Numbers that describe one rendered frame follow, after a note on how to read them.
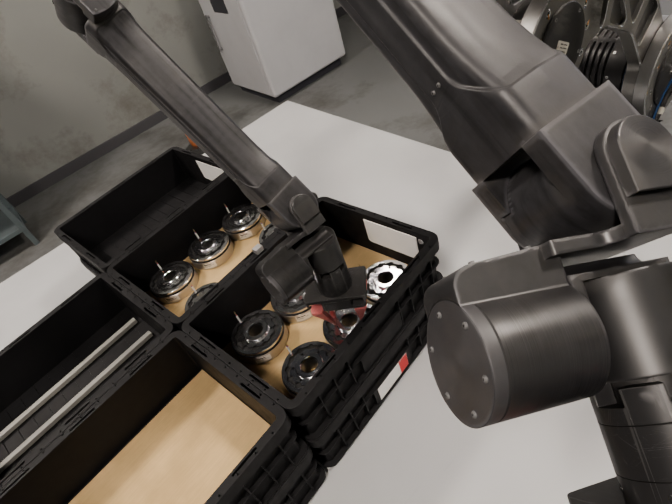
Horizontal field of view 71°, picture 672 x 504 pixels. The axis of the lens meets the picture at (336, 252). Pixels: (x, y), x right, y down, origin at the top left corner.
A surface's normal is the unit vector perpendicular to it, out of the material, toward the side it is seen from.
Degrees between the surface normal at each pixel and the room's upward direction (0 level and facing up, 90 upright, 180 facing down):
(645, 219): 38
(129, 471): 0
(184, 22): 90
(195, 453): 0
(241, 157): 55
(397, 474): 0
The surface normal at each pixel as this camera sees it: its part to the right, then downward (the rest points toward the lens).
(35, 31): 0.65, 0.40
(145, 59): 0.38, -0.01
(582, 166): 0.21, -0.30
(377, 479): -0.25, -0.70
